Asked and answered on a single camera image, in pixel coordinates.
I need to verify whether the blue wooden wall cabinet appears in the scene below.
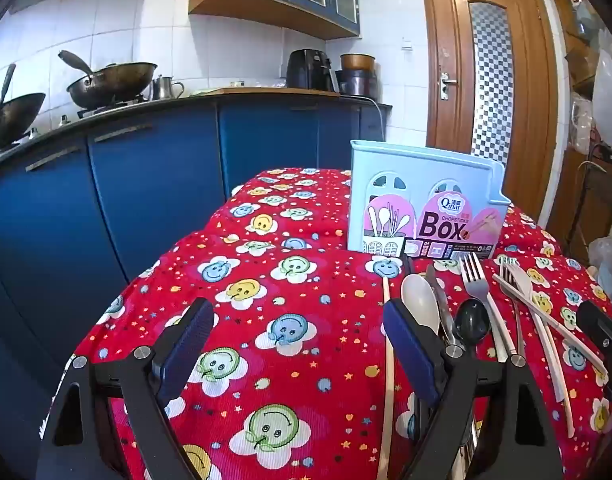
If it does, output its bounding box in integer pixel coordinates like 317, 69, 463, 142
188, 0, 369, 41

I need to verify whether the beige plastic spoon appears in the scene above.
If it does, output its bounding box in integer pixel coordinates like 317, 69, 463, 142
401, 274, 442, 341

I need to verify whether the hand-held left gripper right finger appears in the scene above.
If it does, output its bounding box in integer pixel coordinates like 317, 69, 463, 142
382, 297, 567, 480

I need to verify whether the red smiley flower tablecloth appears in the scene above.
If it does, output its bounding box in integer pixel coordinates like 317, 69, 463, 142
38, 166, 612, 480

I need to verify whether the gas stove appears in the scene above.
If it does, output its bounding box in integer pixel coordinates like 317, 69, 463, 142
0, 96, 152, 161

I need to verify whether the metal kettle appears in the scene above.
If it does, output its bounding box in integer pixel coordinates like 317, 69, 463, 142
152, 75, 185, 101

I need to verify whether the dark rice cooker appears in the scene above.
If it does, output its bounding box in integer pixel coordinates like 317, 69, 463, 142
336, 69, 378, 98

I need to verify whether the white power cable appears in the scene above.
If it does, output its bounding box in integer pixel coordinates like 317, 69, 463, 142
366, 96, 388, 141

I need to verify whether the black metal rack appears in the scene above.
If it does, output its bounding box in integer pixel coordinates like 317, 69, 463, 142
566, 142, 612, 261

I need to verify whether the dark metal spoon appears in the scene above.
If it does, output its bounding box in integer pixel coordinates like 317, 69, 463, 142
452, 298, 492, 348

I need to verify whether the cardboard box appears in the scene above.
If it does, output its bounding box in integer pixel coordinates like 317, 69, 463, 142
566, 45, 599, 86

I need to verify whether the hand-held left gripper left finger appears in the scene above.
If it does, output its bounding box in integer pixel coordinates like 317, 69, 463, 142
36, 297, 217, 480

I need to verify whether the wooden cutting board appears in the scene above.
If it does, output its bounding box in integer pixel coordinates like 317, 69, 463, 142
191, 87, 287, 97

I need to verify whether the black air fryer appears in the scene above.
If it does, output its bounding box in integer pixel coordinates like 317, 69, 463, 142
286, 49, 334, 93

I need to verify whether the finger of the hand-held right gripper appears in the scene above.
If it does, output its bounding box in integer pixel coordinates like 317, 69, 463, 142
576, 301, 612, 368

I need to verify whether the bag of white packets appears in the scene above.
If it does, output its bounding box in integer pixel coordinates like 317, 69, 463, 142
571, 95, 598, 156

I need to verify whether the clear plastic bag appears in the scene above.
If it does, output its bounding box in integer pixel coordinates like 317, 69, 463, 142
588, 237, 612, 301

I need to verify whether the beige chopstick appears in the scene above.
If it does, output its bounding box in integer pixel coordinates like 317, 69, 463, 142
492, 274, 608, 377
530, 305, 576, 437

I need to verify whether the copper coloured pot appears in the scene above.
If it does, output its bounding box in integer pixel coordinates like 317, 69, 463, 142
340, 53, 377, 72

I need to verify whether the small dark wok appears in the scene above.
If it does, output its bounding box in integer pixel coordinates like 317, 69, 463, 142
0, 92, 47, 150

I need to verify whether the metal table knife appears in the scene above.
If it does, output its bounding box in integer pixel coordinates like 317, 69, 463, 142
426, 264, 462, 351

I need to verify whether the blue kitchen base cabinet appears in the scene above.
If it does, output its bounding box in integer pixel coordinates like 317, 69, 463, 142
0, 87, 393, 480

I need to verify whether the metal spatula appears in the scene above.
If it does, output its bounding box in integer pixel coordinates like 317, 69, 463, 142
0, 63, 18, 111

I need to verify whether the wooden storage shelf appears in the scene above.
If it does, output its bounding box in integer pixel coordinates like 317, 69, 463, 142
548, 0, 612, 241

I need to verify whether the metal door handle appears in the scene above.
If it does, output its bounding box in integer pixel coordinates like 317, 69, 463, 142
437, 71, 458, 101

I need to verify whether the large metal wok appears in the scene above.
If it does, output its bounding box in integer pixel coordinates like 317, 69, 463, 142
66, 61, 158, 110

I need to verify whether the light blue utensil box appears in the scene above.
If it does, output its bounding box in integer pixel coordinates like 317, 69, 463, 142
347, 139, 513, 261

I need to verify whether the wooden door with glass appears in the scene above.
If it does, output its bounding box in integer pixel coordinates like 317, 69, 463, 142
418, 0, 559, 221

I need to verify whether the wooden chopstick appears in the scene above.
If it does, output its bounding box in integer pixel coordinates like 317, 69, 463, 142
376, 280, 394, 480

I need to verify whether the white plastic bag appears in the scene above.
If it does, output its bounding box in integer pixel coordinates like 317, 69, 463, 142
592, 30, 612, 146

